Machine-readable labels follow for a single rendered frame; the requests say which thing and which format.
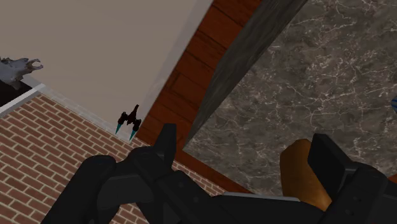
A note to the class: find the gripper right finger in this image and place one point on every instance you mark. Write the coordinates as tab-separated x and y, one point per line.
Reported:
353	183

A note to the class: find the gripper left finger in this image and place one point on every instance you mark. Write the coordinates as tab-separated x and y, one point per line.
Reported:
145	173

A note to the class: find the brown wooden block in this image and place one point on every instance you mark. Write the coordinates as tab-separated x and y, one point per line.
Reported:
299	173

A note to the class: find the dark toy spaceship teal tips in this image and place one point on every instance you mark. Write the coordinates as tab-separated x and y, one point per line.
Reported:
131	119

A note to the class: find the blue striped ball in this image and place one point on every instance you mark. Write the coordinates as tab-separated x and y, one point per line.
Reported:
394	104

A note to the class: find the wooden cabinet with marble top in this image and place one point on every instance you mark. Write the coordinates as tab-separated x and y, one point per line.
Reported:
198	71

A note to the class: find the grey skull figure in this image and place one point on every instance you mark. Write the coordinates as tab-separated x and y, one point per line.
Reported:
15	69

